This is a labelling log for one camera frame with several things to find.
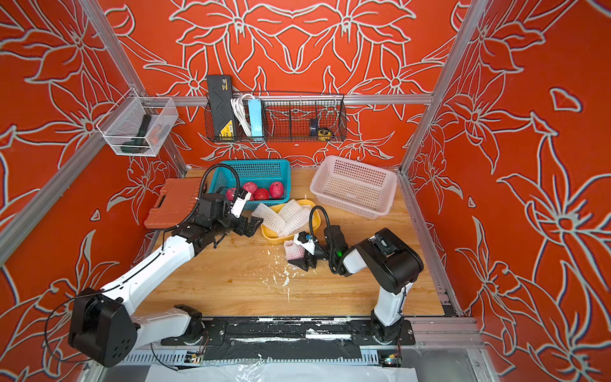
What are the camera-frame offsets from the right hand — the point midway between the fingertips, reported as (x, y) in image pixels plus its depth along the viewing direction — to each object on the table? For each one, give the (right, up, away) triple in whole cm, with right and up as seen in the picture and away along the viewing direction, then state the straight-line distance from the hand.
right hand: (289, 252), depth 86 cm
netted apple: (+1, +2, -4) cm, 5 cm away
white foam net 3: (+4, +12, +3) cm, 13 cm away
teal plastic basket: (-14, +32, +28) cm, 45 cm away
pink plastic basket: (+29, +25, +25) cm, 46 cm away
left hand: (-13, +15, -3) cm, 20 cm away
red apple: (-7, +23, +18) cm, 30 cm away
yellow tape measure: (+14, +46, +8) cm, 48 cm away
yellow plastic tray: (-7, +5, +8) cm, 12 cm away
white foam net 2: (-1, +16, +8) cm, 17 cm away
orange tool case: (-50, +18, +14) cm, 55 cm away
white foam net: (-7, +11, +4) cm, 14 cm away
